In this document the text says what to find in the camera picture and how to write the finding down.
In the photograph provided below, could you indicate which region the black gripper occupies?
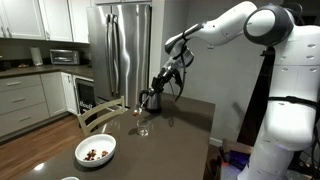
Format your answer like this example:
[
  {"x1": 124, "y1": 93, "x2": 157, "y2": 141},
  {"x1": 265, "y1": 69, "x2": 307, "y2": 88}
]
[{"x1": 151, "y1": 68, "x2": 173, "y2": 94}]

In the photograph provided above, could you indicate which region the silver metal spoon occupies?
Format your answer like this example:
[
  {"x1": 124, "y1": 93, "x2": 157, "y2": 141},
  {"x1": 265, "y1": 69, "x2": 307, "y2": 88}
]
[{"x1": 133, "y1": 96, "x2": 149, "y2": 116}]

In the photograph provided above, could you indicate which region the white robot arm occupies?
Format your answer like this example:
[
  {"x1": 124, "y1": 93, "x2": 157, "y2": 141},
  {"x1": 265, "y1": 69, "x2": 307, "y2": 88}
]
[{"x1": 152, "y1": 1, "x2": 320, "y2": 180}]

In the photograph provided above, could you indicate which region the clear drinking glass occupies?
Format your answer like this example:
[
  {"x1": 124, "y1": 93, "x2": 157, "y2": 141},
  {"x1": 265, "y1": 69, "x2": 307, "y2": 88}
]
[{"x1": 137, "y1": 119, "x2": 151, "y2": 137}]

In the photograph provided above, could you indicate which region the white ceramic bowl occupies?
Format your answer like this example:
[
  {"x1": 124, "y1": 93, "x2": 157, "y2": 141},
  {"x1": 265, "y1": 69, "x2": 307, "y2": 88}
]
[{"x1": 74, "y1": 134, "x2": 117, "y2": 168}]

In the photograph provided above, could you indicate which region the stainless steel electric kettle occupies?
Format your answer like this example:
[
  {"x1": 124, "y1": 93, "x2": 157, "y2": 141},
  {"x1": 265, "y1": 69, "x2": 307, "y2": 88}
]
[{"x1": 139, "y1": 88, "x2": 161, "y2": 113}]

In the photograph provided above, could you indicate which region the stainless steel refrigerator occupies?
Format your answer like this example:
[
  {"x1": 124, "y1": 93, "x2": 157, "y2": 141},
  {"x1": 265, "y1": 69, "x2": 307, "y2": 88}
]
[{"x1": 87, "y1": 4, "x2": 151, "y2": 107}]

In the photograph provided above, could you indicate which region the cream wooden chair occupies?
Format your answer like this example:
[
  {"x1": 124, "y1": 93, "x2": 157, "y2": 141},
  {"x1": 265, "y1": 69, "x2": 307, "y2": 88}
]
[{"x1": 77, "y1": 96, "x2": 126, "y2": 136}]

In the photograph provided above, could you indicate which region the silver toaster oven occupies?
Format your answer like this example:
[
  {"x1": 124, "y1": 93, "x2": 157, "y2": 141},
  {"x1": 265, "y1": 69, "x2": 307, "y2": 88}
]
[{"x1": 50, "y1": 49, "x2": 80, "y2": 65}]

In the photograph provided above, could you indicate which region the white paper towel roll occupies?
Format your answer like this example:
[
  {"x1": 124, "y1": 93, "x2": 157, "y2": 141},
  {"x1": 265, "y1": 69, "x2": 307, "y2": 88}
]
[{"x1": 30, "y1": 47, "x2": 43, "y2": 66}]

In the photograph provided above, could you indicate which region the white ceramic mug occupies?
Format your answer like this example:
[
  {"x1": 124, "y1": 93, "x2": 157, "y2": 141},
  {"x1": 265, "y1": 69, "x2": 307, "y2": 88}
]
[{"x1": 61, "y1": 176, "x2": 80, "y2": 180}]

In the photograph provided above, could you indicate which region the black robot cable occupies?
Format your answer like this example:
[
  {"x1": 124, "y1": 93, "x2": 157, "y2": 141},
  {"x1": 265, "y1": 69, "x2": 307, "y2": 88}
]
[{"x1": 168, "y1": 33, "x2": 192, "y2": 102}]

